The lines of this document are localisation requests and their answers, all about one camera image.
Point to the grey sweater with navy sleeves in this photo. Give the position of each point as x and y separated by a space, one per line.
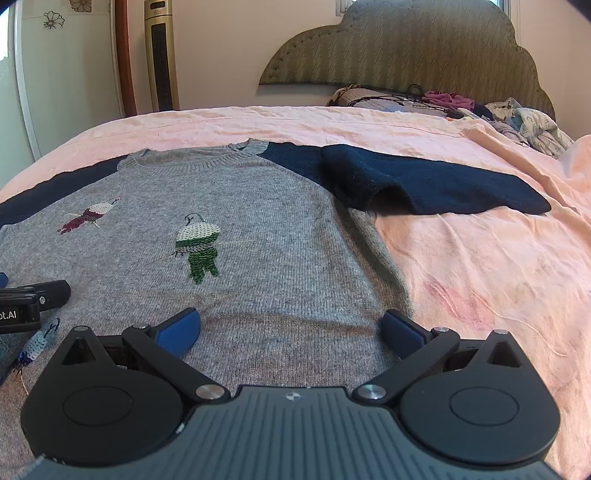
277 258

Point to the purple garment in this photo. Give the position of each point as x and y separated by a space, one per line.
445 98

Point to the beige striped pillow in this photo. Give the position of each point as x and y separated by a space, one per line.
364 95

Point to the black clothes hanger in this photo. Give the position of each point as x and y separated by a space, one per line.
415 102

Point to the dark navy garment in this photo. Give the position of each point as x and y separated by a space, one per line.
481 110

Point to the window frame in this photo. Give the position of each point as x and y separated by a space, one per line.
344 5
506 7

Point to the pink bed sheet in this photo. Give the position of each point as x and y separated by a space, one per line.
471 267

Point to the olive quilted headboard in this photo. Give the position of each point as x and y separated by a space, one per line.
415 46

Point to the brown wooden door frame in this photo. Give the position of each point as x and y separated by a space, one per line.
124 60

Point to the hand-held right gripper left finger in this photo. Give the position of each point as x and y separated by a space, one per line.
178 332

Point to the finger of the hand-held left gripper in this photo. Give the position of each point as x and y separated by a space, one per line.
3 279
53 290

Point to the white blue patterned clothes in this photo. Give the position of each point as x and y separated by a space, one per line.
535 124

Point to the frosted glass door flower decals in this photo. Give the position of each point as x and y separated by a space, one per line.
69 78

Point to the gold tower heater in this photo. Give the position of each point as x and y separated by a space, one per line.
161 60

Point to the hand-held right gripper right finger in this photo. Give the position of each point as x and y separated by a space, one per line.
401 334

